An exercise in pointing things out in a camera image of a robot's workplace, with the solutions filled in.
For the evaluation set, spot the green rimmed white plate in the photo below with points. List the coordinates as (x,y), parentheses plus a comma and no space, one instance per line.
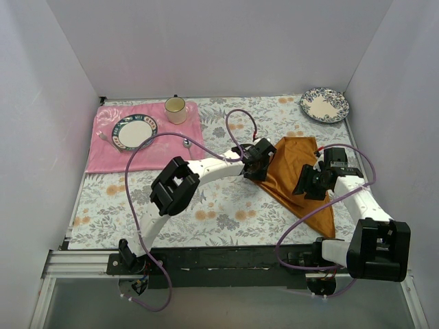
(129,132)

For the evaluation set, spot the cream enamel mug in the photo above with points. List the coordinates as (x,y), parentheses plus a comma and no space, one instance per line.
(175,110)

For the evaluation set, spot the blue floral plate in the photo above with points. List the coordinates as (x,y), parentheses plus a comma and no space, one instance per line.
(324,105)

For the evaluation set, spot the aluminium frame rail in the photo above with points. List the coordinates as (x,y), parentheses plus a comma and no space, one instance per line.
(67,265)

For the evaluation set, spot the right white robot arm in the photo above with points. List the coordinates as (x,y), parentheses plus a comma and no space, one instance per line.
(379,247)

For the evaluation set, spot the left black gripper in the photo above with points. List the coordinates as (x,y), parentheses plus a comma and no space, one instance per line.
(256,168)

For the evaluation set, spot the floral tablecloth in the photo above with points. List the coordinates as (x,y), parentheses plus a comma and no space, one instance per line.
(231,211)

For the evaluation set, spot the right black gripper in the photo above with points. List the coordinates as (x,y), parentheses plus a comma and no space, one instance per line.
(305,179)

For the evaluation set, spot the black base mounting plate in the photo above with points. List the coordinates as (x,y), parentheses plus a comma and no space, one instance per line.
(238,266)

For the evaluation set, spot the metal fork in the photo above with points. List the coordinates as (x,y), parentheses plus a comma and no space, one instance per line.
(104,137)

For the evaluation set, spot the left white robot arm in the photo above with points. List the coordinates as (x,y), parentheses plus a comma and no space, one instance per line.
(174,187)

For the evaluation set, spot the metal spoon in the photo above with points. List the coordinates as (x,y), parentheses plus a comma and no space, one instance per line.
(186,143)

